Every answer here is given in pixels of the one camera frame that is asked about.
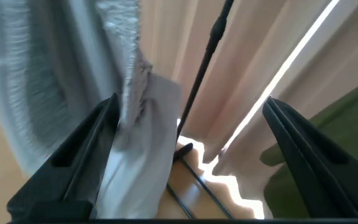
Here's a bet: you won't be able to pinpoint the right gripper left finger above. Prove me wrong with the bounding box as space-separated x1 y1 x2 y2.
6 92 121 220

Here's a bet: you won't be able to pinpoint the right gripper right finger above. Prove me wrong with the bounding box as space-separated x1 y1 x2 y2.
262 96 358 218

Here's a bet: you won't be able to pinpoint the green printed shirt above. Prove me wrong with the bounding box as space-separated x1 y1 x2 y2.
259 74 358 218

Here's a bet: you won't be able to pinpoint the pale grey shorts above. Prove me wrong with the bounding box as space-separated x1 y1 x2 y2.
0 0 183 220

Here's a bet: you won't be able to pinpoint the black clothes rack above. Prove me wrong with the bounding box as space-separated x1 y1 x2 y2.
165 0 236 220

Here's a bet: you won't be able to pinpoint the beige curtain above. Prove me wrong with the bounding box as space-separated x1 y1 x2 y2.
138 0 358 218

